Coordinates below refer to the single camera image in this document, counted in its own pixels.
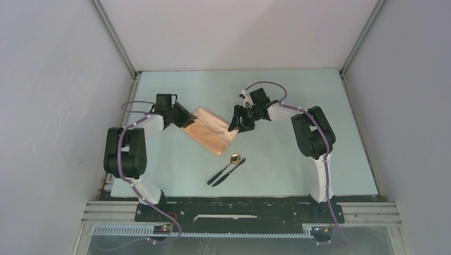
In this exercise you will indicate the black table knife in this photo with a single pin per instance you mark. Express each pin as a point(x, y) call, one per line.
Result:
point(225, 176)

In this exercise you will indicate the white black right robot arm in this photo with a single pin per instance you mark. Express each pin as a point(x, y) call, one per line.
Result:
point(313, 133)

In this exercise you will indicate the aluminium front frame rail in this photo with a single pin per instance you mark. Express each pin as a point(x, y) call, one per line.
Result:
point(355, 213)

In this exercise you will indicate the aluminium corner post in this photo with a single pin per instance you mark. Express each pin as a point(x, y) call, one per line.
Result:
point(378, 8)
point(113, 35)

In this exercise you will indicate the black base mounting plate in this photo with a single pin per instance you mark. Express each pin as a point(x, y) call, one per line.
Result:
point(295, 210)

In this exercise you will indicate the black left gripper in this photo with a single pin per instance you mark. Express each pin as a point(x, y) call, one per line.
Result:
point(186, 117)

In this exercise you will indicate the left side aluminium rail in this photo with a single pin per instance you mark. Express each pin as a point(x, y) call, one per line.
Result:
point(108, 179)

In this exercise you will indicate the peach satin napkin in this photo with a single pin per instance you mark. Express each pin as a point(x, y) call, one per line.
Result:
point(211, 131)

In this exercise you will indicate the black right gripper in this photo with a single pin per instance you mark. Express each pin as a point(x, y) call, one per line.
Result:
point(240, 110)

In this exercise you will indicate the grey slotted cable duct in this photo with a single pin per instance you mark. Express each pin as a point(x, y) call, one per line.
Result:
point(150, 231)

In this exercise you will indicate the gold spoon dark handle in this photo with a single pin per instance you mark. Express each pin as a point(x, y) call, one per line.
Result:
point(234, 159)

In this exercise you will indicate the left aluminium corner post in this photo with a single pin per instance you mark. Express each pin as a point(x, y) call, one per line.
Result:
point(113, 35)

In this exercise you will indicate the right aluminium corner post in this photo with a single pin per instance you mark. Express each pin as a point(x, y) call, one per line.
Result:
point(378, 8)

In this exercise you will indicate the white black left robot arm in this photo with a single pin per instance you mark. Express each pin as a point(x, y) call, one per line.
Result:
point(125, 155)

